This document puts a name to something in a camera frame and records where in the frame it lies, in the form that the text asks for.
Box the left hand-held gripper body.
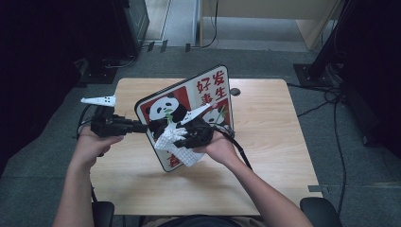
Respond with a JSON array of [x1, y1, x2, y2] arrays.
[[79, 94, 136, 138]]

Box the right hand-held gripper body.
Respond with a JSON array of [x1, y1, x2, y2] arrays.
[[179, 103, 217, 149]]

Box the white waffle cloth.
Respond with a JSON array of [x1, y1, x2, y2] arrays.
[[153, 122, 206, 168]]

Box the square panda print board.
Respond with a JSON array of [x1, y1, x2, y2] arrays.
[[134, 64, 236, 173]]

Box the person's right hand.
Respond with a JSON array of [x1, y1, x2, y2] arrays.
[[192, 131, 242, 168]]

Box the person's left hand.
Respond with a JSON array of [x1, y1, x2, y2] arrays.
[[76, 126, 126, 166]]

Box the black stand base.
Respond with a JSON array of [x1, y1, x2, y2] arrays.
[[75, 58, 119, 87]]

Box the person's dark clothing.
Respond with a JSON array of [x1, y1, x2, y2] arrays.
[[141, 214, 266, 227]]

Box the black chair armrest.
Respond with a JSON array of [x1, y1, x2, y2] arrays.
[[92, 201, 116, 227], [299, 197, 343, 227]]

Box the black curtain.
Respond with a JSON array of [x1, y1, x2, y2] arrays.
[[337, 0, 401, 159], [0, 0, 127, 178]]

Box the dark cabinet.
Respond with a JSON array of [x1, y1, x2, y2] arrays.
[[121, 0, 151, 59]]

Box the black metal stand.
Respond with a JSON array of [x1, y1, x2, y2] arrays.
[[292, 0, 352, 89]]

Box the light wooden panel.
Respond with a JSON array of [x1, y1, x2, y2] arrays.
[[200, 0, 345, 51]]

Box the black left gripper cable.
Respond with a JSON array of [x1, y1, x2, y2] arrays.
[[76, 105, 96, 140]]

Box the black hanging cable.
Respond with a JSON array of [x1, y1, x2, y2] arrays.
[[201, 0, 220, 49]]

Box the grey metal frame post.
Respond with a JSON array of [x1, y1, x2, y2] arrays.
[[192, 0, 203, 48]]

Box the long black floor cable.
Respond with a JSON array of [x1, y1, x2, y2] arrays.
[[332, 91, 348, 217]]

